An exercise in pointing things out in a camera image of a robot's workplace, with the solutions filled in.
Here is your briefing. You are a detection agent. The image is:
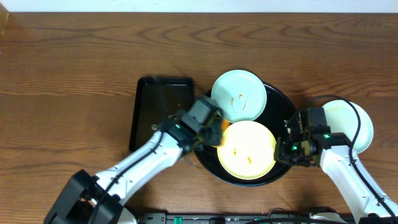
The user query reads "orange green scrub sponge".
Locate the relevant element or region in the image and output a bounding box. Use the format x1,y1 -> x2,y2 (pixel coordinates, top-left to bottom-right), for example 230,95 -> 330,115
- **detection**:
213,119 -> 231,147

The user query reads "light blue plate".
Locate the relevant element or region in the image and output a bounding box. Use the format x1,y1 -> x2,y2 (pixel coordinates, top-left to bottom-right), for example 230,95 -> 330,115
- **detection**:
211,70 -> 267,123
323,100 -> 374,154

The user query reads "yellow plate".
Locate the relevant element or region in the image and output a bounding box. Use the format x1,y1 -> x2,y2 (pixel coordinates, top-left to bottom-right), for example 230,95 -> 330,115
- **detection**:
217,121 -> 276,180

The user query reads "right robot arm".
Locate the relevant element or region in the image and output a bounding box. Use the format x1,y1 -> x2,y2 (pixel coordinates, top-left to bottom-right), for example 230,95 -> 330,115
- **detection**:
274,108 -> 397,223

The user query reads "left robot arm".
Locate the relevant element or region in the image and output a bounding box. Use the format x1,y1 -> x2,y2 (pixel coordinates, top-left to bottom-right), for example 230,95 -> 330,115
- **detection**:
44,96 -> 223,223

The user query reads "black round tray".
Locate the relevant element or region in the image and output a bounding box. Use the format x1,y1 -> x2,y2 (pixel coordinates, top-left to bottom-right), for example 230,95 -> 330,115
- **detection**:
195,82 -> 296,187

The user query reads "black rectangular water tray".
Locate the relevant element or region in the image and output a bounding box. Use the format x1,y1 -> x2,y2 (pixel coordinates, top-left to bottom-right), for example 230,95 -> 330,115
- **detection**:
129,77 -> 195,152

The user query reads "right black cable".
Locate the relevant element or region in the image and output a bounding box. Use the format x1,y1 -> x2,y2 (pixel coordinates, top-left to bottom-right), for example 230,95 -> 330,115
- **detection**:
287,95 -> 398,218

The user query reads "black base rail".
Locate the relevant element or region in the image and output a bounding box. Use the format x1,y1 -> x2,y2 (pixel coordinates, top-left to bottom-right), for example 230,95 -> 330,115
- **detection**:
136,208 -> 352,224

